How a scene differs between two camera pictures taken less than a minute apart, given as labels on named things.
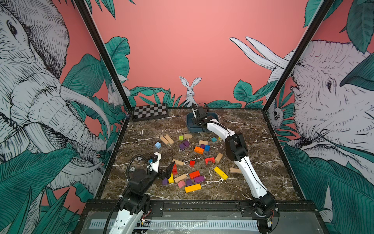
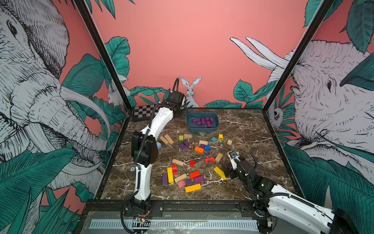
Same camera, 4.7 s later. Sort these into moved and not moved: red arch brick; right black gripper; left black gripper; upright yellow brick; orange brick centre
Moved: right black gripper; left black gripper
Not moved: orange brick centre; upright yellow brick; red arch brick
